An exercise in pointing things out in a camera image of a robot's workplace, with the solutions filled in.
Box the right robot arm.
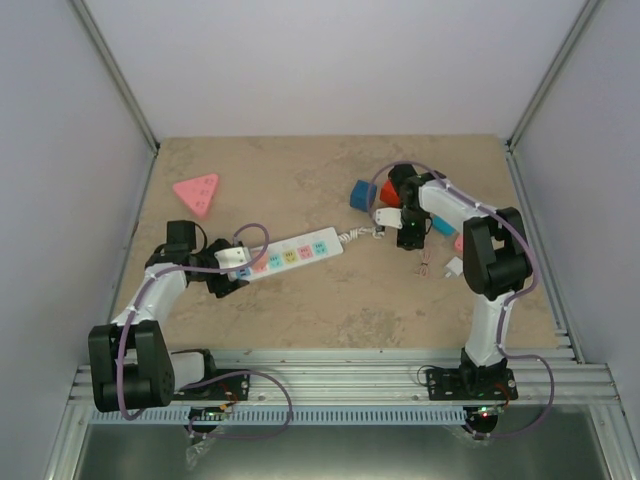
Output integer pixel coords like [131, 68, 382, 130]
[388, 164, 533, 401]

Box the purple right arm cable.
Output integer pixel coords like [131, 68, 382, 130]
[365, 160, 556, 441]

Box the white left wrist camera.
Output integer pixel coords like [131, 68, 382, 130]
[214, 246, 252, 271]

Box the cyan socket block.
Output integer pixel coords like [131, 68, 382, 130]
[432, 216, 457, 236]

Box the pink power strip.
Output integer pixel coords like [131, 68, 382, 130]
[172, 173, 219, 219]

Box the blue cube socket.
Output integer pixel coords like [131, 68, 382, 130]
[349, 180, 377, 213]

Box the aluminium frame post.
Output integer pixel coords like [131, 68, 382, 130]
[68, 0, 160, 155]
[504, 0, 604, 153]

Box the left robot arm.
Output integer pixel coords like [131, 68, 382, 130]
[88, 220, 250, 416]

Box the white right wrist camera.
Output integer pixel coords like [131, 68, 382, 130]
[373, 207, 403, 230]

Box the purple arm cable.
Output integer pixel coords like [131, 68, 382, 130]
[115, 222, 294, 442]
[365, 160, 556, 441]

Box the small white round charger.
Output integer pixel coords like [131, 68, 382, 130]
[444, 257, 463, 278]

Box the grey slotted cable duct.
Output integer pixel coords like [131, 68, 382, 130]
[91, 405, 471, 426]

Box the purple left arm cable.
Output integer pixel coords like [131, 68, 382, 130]
[115, 222, 294, 442]

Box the aluminium frame post right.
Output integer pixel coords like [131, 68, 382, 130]
[504, 0, 604, 153]

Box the red cube socket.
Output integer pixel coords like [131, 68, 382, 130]
[379, 180, 401, 208]

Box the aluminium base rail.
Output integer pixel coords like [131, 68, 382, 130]
[69, 348, 621, 406]

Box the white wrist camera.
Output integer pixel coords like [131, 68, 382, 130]
[373, 207, 403, 230]
[214, 246, 252, 271]

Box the aluminium frame post left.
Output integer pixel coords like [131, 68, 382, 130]
[68, 0, 160, 155]

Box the white power strip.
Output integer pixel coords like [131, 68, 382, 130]
[228, 227, 344, 282]

